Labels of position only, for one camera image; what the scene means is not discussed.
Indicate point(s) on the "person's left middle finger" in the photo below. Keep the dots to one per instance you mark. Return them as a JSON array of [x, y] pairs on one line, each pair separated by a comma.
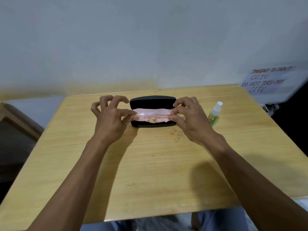
[[119, 98]]

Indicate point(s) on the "pink cleaning cloth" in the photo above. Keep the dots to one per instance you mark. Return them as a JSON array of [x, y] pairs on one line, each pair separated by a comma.
[[150, 111]]

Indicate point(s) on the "person's right middle finger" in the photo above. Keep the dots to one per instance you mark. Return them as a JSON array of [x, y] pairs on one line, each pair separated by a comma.
[[181, 101]]

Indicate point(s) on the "light grey shorts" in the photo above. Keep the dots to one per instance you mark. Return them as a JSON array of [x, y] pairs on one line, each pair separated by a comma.
[[221, 220]]

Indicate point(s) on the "person's right hand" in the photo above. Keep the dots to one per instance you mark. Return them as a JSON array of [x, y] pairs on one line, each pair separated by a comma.
[[195, 122]]

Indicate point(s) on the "wooden chair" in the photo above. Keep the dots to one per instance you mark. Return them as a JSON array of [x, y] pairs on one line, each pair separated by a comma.
[[16, 117]]

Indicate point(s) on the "person's right thumb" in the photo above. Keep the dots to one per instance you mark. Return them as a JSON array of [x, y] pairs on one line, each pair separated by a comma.
[[177, 121]]

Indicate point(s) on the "person's left forearm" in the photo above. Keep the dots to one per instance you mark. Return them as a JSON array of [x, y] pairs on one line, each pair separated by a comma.
[[77, 185]]

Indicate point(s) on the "white handwritten paper sign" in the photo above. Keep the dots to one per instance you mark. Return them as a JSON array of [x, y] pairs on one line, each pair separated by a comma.
[[272, 81]]

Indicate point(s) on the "person's right forearm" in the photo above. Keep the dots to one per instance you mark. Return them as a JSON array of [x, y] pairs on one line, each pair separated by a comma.
[[255, 185]]

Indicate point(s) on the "person's left thumb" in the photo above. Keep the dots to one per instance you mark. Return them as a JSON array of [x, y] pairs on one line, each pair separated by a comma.
[[131, 119]]

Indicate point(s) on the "small white green spray bottle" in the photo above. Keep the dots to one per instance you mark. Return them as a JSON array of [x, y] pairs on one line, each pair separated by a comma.
[[215, 114]]

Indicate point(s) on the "person's left hand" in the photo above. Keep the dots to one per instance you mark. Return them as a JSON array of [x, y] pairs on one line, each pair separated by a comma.
[[108, 127]]

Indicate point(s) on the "person's left little finger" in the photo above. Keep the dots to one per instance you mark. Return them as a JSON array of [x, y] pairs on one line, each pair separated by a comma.
[[94, 109]]

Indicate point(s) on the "black eyeglasses case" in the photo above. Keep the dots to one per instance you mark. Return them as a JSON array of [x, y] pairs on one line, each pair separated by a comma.
[[151, 102]]

